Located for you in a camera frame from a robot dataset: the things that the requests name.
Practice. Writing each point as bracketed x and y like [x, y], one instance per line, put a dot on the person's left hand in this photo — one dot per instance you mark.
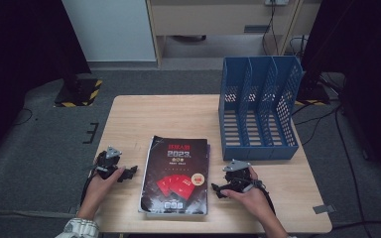
[97, 193]

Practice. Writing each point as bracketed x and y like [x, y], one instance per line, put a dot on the beige wooden cabinet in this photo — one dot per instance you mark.
[211, 20]

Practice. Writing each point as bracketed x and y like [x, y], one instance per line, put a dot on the person's right hand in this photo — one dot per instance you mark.
[254, 201]

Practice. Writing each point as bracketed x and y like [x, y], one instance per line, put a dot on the white panel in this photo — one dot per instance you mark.
[112, 29]

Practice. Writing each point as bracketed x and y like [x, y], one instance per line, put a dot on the blue file rack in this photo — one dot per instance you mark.
[258, 152]

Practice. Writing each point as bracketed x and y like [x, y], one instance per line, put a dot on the white picture book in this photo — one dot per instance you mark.
[175, 216]

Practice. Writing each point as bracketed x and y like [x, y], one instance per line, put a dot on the black stand base striped edge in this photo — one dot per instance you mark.
[79, 95]
[312, 95]

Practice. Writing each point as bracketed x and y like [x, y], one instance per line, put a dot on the dark curtain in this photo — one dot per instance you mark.
[20, 49]
[367, 49]

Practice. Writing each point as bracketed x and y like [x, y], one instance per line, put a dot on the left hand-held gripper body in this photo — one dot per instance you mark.
[107, 165]

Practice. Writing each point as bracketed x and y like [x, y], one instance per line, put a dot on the black magazine with red cards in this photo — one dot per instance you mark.
[175, 178]

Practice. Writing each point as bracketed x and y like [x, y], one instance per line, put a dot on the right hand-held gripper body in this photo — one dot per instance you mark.
[238, 178]

